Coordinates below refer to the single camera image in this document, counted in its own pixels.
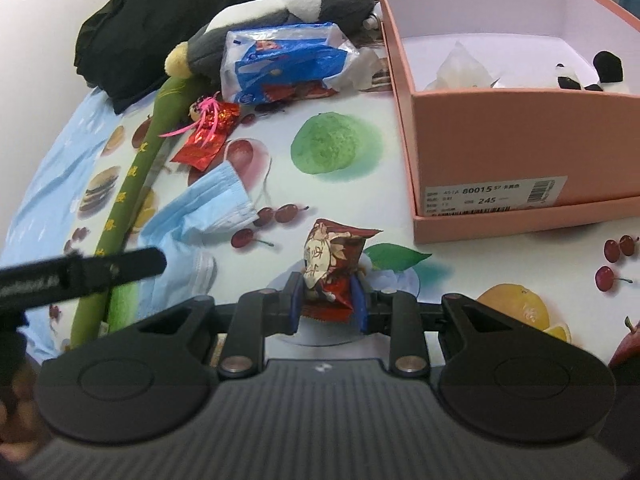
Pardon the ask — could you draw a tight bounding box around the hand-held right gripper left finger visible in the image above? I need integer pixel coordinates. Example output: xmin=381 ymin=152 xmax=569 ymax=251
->
xmin=132 ymin=270 xmax=306 ymax=378

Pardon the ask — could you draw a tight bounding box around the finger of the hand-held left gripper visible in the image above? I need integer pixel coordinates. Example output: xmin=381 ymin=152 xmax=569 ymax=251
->
xmin=75 ymin=246 xmax=168 ymax=293

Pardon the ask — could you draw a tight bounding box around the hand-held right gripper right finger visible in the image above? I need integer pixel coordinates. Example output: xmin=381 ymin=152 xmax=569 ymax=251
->
xmin=349 ymin=272 xmax=521 ymax=378

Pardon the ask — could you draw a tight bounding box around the red patterned snack packet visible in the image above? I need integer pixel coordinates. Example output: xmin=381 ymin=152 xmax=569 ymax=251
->
xmin=300 ymin=218 xmax=383 ymax=322

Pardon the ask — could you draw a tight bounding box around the blue face mask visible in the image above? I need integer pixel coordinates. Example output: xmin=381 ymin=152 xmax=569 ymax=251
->
xmin=140 ymin=162 xmax=258 ymax=306

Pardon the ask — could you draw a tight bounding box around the red foil packet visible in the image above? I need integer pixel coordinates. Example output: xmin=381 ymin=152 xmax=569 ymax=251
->
xmin=170 ymin=101 xmax=241 ymax=171

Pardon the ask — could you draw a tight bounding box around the pink cardboard box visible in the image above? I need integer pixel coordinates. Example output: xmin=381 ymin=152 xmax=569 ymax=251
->
xmin=372 ymin=0 xmax=640 ymax=245

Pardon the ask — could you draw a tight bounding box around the blue white plastic bag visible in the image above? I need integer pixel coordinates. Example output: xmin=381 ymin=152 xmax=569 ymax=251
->
xmin=220 ymin=22 xmax=381 ymax=106

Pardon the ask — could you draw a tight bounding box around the panda plush toy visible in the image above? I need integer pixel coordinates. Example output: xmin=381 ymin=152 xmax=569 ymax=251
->
xmin=552 ymin=50 xmax=633 ymax=93

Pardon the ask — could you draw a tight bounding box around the person's left hand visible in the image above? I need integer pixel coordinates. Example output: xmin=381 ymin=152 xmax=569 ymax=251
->
xmin=0 ymin=355 xmax=43 ymax=446

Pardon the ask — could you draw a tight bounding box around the fruit printed mat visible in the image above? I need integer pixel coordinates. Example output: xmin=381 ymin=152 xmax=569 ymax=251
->
xmin=30 ymin=5 xmax=640 ymax=368

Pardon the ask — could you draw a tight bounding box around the long green padded stick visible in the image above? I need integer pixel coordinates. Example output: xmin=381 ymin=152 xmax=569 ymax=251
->
xmin=70 ymin=74 xmax=198 ymax=351

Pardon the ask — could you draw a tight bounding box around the light blue bed sheet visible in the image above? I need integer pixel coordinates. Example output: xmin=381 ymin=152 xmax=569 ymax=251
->
xmin=0 ymin=85 xmax=151 ymax=266

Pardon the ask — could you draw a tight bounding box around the black jacket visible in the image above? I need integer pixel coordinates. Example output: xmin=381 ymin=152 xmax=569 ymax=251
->
xmin=75 ymin=0 xmax=313 ymax=113

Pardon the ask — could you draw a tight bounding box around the grey white penguin plush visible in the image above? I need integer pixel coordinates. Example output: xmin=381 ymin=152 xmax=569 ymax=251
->
xmin=165 ymin=0 xmax=378 ymax=78

